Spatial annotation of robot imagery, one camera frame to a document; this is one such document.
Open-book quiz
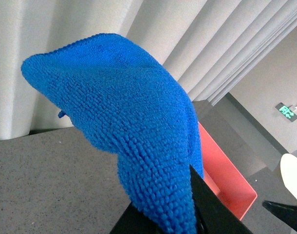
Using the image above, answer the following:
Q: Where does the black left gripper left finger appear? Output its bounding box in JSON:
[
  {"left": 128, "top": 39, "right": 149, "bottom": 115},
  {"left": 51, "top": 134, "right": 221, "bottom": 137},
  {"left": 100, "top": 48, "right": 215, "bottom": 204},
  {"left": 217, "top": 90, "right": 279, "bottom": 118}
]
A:
[{"left": 110, "top": 166, "right": 251, "bottom": 234}]

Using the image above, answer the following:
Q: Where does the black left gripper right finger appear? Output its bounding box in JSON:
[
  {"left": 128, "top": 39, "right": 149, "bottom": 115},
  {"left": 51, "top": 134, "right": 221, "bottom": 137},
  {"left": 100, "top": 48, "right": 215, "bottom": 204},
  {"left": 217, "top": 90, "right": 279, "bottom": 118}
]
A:
[{"left": 262, "top": 200, "right": 297, "bottom": 232}]

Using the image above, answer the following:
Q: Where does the blue microfiber cloth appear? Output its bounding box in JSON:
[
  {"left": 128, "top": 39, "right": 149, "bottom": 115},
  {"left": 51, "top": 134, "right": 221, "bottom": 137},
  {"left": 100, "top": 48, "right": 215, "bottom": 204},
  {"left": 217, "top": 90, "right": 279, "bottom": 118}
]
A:
[{"left": 21, "top": 34, "right": 204, "bottom": 234}]

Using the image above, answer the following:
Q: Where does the pink plastic box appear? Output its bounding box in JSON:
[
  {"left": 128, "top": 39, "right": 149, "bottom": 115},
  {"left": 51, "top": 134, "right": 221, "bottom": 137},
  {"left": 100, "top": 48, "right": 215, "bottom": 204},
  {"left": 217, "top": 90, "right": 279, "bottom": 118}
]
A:
[{"left": 199, "top": 124, "right": 258, "bottom": 220}]

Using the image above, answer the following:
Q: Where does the white round object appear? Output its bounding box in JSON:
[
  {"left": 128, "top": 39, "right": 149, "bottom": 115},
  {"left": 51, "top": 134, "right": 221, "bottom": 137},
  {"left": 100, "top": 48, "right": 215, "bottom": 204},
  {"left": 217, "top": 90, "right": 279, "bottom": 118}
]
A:
[{"left": 280, "top": 154, "right": 297, "bottom": 200}]

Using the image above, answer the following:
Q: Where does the green exit sign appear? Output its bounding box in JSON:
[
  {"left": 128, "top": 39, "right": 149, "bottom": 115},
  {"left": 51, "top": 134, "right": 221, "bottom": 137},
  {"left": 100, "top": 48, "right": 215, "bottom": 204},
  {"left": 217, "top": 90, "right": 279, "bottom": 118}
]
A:
[{"left": 275, "top": 102, "right": 297, "bottom": 122}]

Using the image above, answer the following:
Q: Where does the white pleated curtain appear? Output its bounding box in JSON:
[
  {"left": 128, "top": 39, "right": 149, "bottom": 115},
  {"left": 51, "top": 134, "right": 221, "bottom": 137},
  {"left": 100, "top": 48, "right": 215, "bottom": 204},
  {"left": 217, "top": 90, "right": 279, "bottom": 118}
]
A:
[{"left": 0, "top": 0, "right": 297, "bottom": 141}]

